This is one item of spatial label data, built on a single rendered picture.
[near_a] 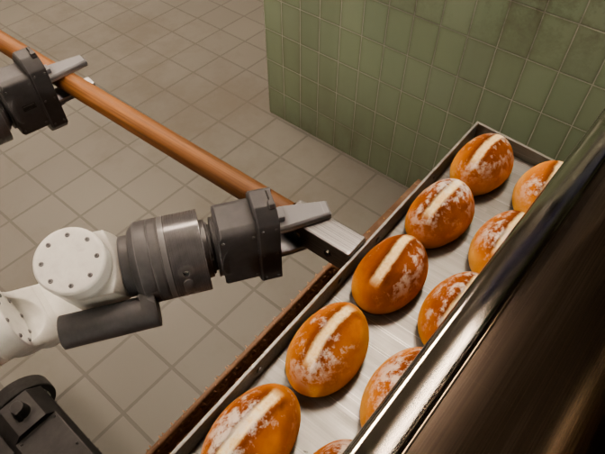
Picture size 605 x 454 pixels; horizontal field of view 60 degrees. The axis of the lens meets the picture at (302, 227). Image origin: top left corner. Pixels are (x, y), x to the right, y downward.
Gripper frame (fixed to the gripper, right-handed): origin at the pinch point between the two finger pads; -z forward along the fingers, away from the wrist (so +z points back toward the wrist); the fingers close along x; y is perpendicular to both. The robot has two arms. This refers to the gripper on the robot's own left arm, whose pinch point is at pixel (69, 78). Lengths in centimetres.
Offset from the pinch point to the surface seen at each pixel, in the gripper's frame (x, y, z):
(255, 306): 119, -15, -36
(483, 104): 65, 4, -125
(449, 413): -20, 70, 8
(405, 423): -22, 69, 11
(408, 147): 97, -20, -122
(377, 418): -22, 68, 11
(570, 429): -19, 74, 4
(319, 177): 118, -48, -99
